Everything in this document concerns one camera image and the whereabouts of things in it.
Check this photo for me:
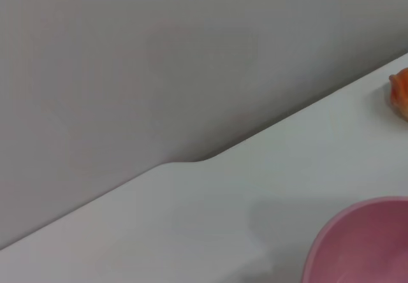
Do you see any orange ridged bread loaf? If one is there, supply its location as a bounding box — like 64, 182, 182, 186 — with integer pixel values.
388, 68, 408, 120

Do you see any pink plastic bowl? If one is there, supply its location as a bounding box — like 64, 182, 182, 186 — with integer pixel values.
301, 196, 408, 283

